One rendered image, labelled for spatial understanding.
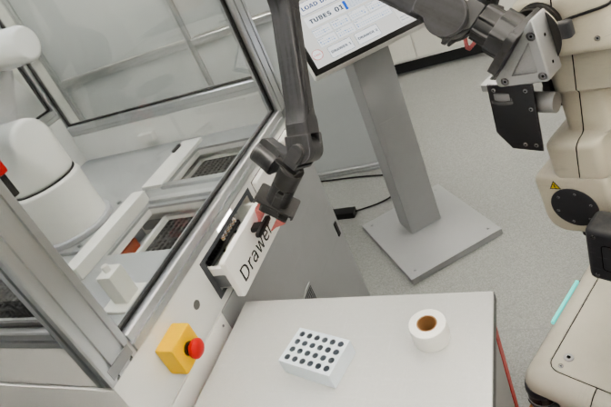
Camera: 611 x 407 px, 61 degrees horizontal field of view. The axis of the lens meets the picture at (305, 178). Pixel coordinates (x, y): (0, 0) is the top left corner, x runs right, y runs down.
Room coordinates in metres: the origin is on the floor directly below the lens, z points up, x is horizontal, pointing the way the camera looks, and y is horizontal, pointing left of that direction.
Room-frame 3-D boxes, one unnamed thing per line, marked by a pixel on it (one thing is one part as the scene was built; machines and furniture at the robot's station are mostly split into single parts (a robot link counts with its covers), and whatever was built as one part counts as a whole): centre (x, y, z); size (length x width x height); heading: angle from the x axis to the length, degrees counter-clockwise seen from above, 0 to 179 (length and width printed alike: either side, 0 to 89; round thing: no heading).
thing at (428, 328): (0.68, -0.10, 0.78); 0.07 x 0.07 x 0.04
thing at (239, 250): (1.08, 0.17, 0.87); 0.29 x 0.02 x 0.11; 150
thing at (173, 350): (0.81, 0.37, 0.88); 0.07 x 0.05 x 0.07; 150
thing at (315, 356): (0.74, 0.12, 0.78); 0.12 x 0.08 x 0.04; 45
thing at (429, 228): (1.91, -0.42, 0.51); 0.50 x 0.45 x 1.02; 8
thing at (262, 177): (1.38, 0.06, 0.87); 0.29 x 0.02 x 0.11; 150
